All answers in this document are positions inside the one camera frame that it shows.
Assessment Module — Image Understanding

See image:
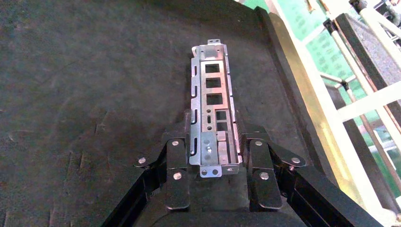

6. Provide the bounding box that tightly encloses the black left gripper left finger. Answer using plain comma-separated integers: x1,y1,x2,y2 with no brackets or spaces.
134,109,193,211

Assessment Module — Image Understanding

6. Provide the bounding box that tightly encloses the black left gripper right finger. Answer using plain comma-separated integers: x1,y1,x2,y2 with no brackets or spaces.
233,120,307,210

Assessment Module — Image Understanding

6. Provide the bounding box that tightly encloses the silver slotted metal bracket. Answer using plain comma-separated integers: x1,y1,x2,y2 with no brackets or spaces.
188,38,244,179

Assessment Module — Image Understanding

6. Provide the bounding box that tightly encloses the brass edge strip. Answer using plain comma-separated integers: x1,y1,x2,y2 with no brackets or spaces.
269,12,367,208

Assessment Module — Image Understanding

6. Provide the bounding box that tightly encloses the black padded panel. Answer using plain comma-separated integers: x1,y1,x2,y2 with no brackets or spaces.
324,12,401,120

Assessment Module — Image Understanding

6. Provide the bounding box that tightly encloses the white workstation frame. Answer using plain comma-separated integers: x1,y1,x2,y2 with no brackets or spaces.
269,0,401,227

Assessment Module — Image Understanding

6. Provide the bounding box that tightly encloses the white tubular guard rail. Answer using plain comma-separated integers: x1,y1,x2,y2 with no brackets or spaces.
319,0,401,123

